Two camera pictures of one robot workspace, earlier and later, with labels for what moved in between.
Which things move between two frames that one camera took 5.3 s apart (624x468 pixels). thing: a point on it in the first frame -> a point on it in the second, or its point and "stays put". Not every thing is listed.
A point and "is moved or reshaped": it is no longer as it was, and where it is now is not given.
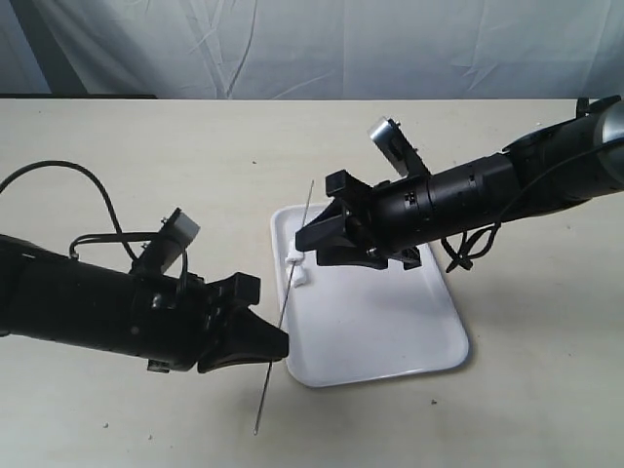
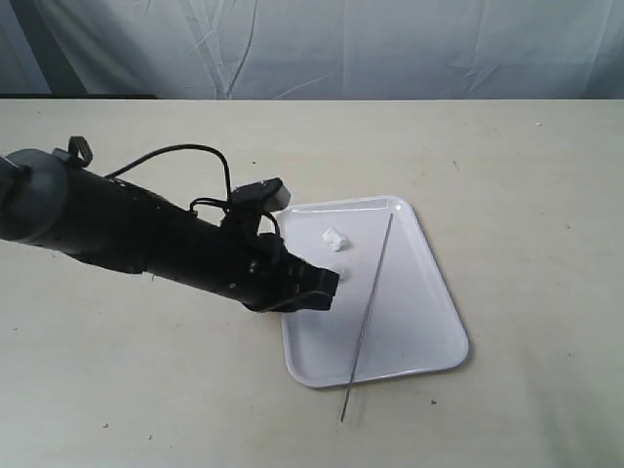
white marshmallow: x=295 y=257 is moved or reshaped
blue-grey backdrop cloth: x=314 y=50 stays put
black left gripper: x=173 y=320 -> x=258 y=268
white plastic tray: x=355 y=324 stays put
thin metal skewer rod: x=283 y=311 -> x=360 y=349
